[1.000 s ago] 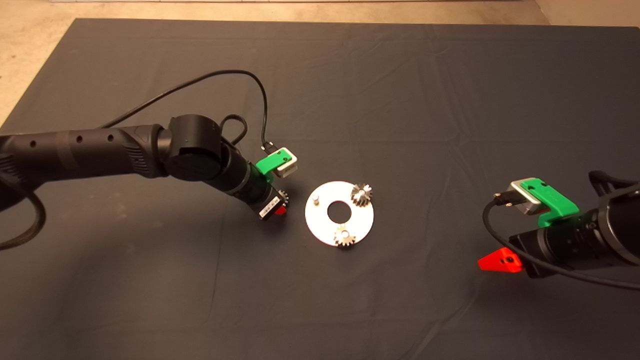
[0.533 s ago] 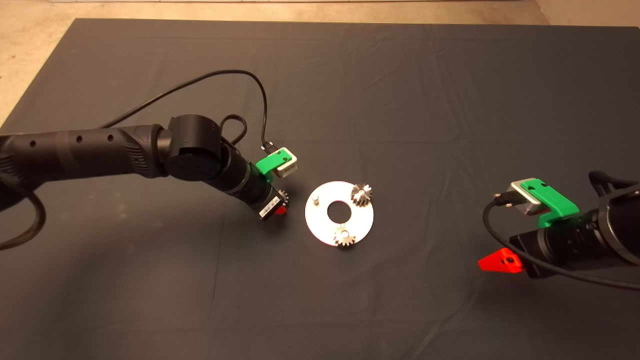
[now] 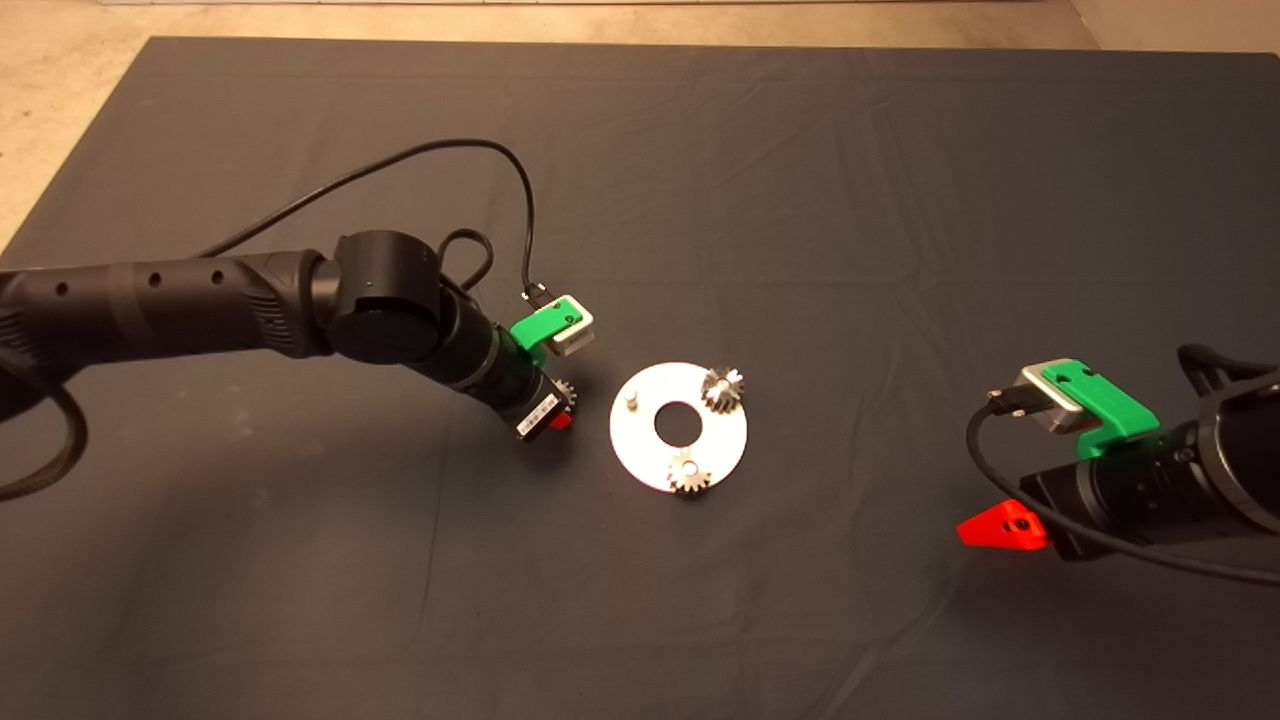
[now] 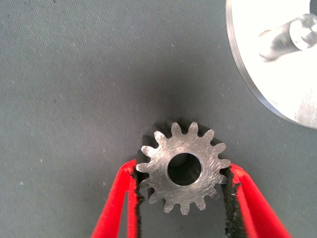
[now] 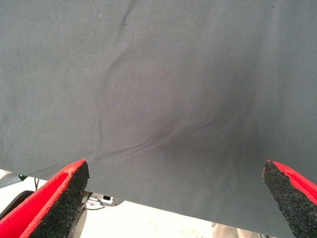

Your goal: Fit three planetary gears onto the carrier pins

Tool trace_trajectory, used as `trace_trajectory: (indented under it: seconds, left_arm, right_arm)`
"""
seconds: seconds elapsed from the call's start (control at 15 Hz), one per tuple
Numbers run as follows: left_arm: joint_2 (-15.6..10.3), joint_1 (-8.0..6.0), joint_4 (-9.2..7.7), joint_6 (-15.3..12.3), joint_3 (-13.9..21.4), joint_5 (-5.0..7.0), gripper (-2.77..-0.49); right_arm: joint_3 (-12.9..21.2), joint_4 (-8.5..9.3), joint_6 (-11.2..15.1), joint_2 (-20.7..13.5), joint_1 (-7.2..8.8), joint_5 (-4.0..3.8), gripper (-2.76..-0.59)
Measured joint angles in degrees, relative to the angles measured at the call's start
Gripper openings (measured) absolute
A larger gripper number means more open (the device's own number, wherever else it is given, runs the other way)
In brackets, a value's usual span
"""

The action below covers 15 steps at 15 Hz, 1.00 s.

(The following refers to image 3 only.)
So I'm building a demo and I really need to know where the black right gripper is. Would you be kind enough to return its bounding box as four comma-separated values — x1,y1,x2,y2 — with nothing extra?
957,425,1243,563

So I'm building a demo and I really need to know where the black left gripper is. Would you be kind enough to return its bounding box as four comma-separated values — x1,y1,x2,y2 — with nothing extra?
468,328,579,443

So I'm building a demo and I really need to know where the round metal carrier plate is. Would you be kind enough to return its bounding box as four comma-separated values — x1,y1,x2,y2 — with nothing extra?
609,362,748,494

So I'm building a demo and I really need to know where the dark grey table cloth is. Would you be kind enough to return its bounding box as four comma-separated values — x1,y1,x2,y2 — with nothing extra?
0,36,1280,720

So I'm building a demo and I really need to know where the black right camera cable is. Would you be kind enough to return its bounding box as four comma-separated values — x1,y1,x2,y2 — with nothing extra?
965,388,1280,587

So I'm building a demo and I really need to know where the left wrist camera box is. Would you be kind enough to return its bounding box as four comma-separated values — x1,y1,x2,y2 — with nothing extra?
545,295,596,357

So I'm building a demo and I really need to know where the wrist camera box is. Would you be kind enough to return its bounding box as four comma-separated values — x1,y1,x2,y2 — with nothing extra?
545,295,596,357
1015,358,1088,437

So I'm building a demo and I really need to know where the left green camera mount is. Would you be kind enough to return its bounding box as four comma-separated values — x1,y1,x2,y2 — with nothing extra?
510,303,582,367

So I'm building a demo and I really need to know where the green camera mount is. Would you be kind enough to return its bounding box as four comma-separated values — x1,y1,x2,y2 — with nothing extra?
1040,362,1162,461
510,303,582,367

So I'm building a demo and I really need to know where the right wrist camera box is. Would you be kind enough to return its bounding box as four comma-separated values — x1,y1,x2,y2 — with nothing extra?
1015,358,1088,437

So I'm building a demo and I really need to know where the right green camera mount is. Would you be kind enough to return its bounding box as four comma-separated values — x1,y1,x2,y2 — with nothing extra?
1040,362,1162,461

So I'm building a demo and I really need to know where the black braided arm hose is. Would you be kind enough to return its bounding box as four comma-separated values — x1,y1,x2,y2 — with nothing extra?
0,350,89,502

